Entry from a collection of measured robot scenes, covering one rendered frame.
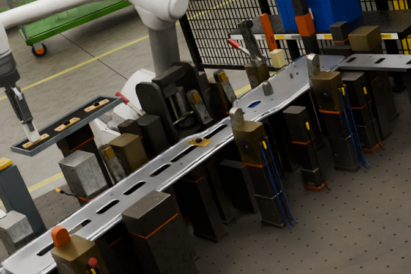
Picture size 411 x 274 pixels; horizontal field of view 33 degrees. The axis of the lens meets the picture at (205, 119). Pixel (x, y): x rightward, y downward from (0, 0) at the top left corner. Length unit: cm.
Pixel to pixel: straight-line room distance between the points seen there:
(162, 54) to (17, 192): 71
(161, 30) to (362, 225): 93
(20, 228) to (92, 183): 25
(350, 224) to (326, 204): 15
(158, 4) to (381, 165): 91
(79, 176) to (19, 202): 23
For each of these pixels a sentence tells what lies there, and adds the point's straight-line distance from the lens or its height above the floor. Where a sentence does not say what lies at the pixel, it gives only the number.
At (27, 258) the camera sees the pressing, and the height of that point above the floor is 100.
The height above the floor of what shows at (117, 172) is 101.
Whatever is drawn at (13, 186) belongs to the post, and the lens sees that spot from 219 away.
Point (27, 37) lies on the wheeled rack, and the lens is 883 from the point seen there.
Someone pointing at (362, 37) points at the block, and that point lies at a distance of 251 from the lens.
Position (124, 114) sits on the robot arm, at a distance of 283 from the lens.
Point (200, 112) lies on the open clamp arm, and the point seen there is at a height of 103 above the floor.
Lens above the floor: 185
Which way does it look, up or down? 21 degrees down
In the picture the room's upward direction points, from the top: 19 degrees counter-clockwise
